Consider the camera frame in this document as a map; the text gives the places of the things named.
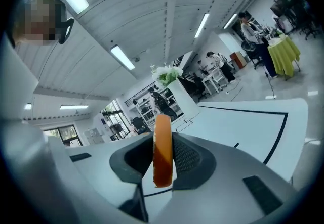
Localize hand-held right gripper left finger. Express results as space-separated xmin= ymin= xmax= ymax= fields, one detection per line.
xmin=65 ymin=133 xmax=155 ymax=222

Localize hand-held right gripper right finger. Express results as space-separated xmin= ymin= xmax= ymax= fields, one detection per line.
xmin=156 ymin=131 xmax=297 ymax=222

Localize grey metal locker cabinet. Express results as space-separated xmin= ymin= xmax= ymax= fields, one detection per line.
xmin=84 ymin=127 xmax=105 ymax=146

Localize black framed window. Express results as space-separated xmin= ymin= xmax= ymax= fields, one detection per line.
xmin=43 ymin=124 xmax=84 ymax=148

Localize tall glass entrance windows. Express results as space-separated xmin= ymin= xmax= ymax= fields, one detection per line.
xmin=100 ymin=100 xmax=130 ymax=138

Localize white shelf with black helmets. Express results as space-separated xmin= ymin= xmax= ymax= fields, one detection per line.
xmin=131 ymin=88 xmax=176 ymax=128

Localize black mezzanine railing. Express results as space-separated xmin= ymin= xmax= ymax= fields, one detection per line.
xmin=124 ymin=88 xmax=153 ymax=107

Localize white ribbed vase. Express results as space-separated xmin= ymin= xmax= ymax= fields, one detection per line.
xmin=167 ymin=78 xmax=201 ymax=120

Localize black office chair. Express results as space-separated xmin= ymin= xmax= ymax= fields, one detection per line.
xmin=191 ymin=73 xmax=210 ymax=102
xmin=240 ymin=40 xmax=264 ymax=70

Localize white desk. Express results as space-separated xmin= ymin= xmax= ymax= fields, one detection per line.
xmin=201 ymin=68 xmax=229 ymax=94

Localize white flower bouquet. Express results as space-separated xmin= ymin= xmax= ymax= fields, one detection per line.
xmin=150 ymin=63 xmax=184 ymax=87

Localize black railing staircase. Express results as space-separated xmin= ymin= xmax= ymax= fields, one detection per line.
xmin=173 ymin=54 xmax=196 ymax=85

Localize red brown cabinet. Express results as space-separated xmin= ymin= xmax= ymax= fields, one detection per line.
xmin=229 ymin=51 xmax=248 ymax=70

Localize green tablecloth table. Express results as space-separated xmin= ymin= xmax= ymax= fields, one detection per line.
xmin=267 ymin=35 xmax=301 ymax=79

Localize person's face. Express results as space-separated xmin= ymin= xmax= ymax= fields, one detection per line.
xmin=14 ymin=0 xmax=67 ymax=47

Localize black floor cable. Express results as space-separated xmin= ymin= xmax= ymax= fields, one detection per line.
xmin=264 ymin=70 xmax=277 ymax=100

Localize black head-worn camera mount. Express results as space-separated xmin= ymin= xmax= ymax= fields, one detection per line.
xmin=56 ymin=0 xmax=75 ymax=45

